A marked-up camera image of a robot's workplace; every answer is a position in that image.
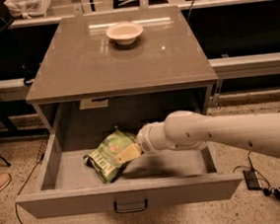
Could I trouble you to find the white paper bowl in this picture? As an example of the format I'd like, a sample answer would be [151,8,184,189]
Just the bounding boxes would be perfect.
[105,22,143,45]

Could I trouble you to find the grey cabinet counter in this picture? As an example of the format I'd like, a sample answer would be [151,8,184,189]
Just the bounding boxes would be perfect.
[17,1,223,135]

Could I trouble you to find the white plastic bag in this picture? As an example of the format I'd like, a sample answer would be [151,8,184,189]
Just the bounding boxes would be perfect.
[5,0,51,19]

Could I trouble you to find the white paper label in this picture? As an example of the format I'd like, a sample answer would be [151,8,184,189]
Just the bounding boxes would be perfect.
[79,99,108,110]

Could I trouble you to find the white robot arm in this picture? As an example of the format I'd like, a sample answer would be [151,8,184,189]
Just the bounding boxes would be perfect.
[113,111,280,164]

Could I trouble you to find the black drawer handle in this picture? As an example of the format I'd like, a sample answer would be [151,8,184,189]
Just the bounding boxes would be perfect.
[113,198,148,214]

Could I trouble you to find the black power adapter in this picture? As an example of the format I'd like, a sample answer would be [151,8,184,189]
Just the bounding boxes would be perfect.
[243,170,262,190]

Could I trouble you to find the black cable left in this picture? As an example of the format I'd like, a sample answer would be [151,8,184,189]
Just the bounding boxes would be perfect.
[9,152,52,224]

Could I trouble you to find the green jalapeno chip bag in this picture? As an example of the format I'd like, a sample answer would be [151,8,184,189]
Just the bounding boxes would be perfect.
[83,130,138,184]

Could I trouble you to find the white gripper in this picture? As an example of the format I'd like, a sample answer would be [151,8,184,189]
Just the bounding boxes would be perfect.
[114,121,176,164]

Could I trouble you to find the black power cable right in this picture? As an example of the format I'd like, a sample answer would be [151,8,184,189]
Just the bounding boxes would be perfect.
[225,92,280,205]

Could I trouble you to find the grey open drawer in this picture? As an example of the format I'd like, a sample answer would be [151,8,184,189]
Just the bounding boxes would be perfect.
[17,90,242,218]

